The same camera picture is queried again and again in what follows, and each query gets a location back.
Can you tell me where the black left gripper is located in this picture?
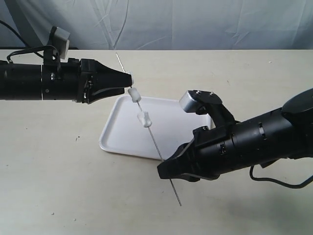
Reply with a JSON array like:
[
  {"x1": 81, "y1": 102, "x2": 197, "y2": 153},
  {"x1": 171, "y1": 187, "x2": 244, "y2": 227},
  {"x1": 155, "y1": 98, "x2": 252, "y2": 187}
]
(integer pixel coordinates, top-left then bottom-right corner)
[{"x1": 73, "y1": 59, "x2": 133, "y2": 104}]

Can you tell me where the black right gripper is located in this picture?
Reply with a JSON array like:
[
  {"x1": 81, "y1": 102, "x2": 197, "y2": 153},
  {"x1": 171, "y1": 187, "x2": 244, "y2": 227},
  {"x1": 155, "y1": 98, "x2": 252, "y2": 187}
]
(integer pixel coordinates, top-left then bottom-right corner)
[{"x1": 157, "y1": 126, "x2": 242, "y2": 182}]

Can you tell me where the white marshmallow piece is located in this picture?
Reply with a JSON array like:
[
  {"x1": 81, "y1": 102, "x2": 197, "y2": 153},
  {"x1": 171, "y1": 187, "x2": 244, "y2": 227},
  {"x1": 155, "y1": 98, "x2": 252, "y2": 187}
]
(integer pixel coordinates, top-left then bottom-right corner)
[
  {"x1": 128, "y1": 87, "x2": 141, "y2": 103},
  {"x1": 137, "y1": 111, "x2": 152, "y2": 128},
  {"x1": 127, "y1": 71, "x2": 134, "y2": 87}
]

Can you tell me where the thin metal skewer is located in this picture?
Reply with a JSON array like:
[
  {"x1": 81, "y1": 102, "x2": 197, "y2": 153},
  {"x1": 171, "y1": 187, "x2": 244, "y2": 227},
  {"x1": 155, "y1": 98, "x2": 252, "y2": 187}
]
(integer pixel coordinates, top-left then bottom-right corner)
[{"x1": 115, "y1": 50, "x2": 182, "y2": 186}]

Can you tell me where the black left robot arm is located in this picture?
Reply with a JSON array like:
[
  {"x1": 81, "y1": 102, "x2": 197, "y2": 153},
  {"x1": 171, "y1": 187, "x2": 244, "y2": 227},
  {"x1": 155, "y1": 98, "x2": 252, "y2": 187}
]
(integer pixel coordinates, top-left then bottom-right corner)
[{"x1": 0, "y1": 58, "x2": 133, "y2": 104}]

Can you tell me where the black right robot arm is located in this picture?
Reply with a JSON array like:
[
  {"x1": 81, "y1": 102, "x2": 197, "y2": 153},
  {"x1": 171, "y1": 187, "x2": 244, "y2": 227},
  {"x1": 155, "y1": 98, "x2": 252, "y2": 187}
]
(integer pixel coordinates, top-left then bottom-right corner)
[{"x1": 157, "y1": 90, "x2": 313, "y2": 182}]

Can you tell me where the white rectangular plastic tray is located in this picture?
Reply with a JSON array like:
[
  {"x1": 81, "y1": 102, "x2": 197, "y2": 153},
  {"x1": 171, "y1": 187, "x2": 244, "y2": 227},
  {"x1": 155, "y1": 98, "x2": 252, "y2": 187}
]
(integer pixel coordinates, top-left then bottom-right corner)
[{"x1": 99, "y1": 95, "x2": 211, "y2": 160}]

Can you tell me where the grey-blue backdrop cloth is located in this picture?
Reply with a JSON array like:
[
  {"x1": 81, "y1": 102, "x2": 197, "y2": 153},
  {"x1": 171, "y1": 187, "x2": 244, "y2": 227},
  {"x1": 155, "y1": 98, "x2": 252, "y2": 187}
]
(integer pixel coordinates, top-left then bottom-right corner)
[{"x1": 0, "y1": 0, "x2": 313, "y2": 50}]

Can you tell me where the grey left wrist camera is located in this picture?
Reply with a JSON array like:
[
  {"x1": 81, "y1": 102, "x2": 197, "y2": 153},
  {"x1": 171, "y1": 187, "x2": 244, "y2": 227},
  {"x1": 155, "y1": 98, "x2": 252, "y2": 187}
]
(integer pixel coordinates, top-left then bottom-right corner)
[{"x1": 44, "y1": 26, "x2": 70, "y2": 64}]

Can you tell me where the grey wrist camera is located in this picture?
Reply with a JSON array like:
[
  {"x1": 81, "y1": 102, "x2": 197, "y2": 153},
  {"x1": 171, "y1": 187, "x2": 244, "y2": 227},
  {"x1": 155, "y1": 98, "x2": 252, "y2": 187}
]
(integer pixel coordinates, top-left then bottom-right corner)
[
  {"x1": 179, "y1": 90, "x2": 237, "y2": 127},
  {"x1": 44, "y1": 26, "x2": 70, "y2": 64}
]

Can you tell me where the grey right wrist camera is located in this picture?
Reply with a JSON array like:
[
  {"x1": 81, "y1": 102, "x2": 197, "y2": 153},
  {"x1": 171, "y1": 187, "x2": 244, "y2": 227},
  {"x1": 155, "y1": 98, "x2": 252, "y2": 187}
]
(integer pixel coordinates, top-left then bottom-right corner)
[{"x1": 179, "y1": 90, "x2": 237, "y2": 127}]

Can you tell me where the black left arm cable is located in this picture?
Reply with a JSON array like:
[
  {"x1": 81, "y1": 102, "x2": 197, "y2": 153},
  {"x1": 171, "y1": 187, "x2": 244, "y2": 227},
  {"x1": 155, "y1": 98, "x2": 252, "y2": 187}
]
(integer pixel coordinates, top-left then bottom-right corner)
[{"x1": 0, "y1": 21, "x2": 47, "y2": 64}]

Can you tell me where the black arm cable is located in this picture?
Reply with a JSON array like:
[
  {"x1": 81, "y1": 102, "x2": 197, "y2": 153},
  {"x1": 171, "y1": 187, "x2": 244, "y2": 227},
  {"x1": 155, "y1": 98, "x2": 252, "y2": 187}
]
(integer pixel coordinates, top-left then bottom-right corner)
[
  {"x1": 249, "y1": 164, "x2": 313, "y2": 189},
  {"x1": 0, "y1": 21, "x2": 47, "y2": 64}
]

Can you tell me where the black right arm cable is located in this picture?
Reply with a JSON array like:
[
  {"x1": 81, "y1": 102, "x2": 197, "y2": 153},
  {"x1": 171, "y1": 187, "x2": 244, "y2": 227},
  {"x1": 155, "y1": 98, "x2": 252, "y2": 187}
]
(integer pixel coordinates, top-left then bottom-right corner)
[{"x1": 249, "y1": 164, "x2": 313, "y2": 189}]

